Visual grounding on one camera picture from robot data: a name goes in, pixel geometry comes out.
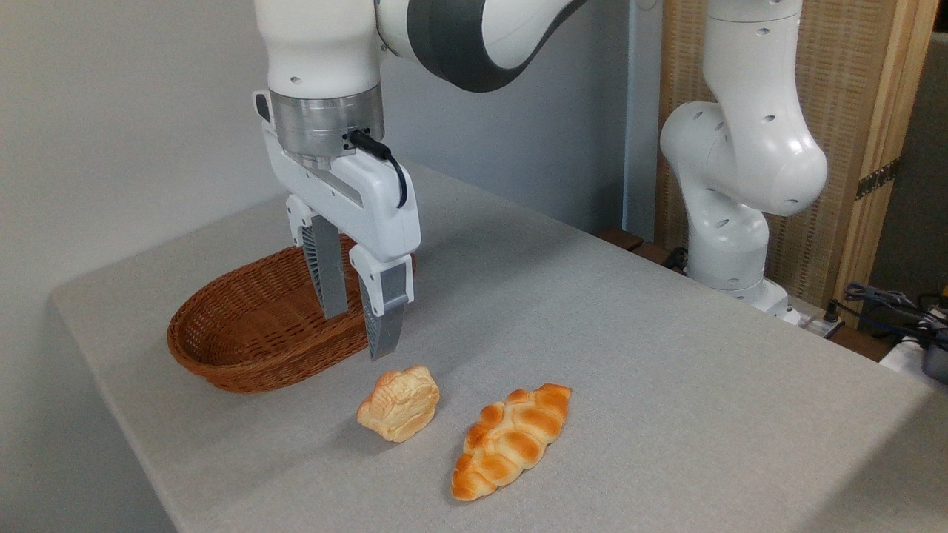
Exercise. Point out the braided golden bread loaf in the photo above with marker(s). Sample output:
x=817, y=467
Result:
x=511, y=440

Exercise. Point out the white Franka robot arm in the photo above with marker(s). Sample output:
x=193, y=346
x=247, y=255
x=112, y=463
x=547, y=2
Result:
x=740, y=163

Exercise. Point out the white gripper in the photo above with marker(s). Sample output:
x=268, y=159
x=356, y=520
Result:
x=370, y=200

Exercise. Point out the brown wicker basket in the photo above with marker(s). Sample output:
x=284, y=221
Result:
x=244, y=326

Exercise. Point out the small pale bread roll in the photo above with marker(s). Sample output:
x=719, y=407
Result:
x=400, y=406

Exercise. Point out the dark metal screen hinge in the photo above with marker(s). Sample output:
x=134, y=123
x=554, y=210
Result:
x=878, y=179

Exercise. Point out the dark wooden bench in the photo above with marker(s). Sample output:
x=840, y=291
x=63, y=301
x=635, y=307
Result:
x=629, y=243

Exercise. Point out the wooden rattan folding screen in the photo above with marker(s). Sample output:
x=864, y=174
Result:
x=859, y=89

